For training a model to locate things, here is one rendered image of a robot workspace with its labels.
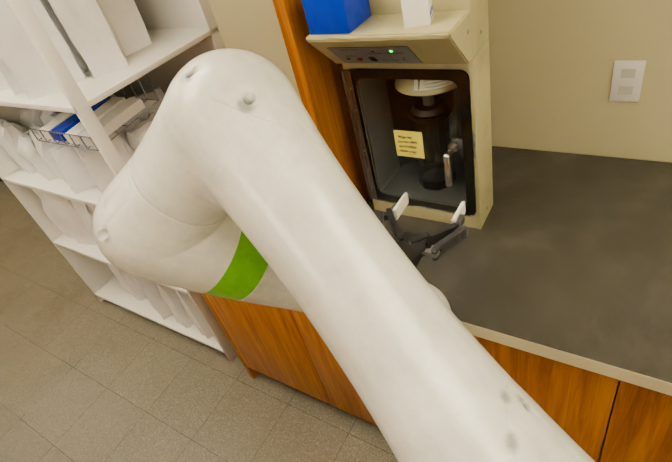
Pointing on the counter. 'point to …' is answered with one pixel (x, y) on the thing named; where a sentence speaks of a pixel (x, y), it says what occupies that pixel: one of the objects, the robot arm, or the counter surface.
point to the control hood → (366, 36)
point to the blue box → (336, 4)
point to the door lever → (449, 163)
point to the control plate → (375, 54)
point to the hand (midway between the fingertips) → (432, 204)
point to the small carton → (417, 6)
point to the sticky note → (409, 143)
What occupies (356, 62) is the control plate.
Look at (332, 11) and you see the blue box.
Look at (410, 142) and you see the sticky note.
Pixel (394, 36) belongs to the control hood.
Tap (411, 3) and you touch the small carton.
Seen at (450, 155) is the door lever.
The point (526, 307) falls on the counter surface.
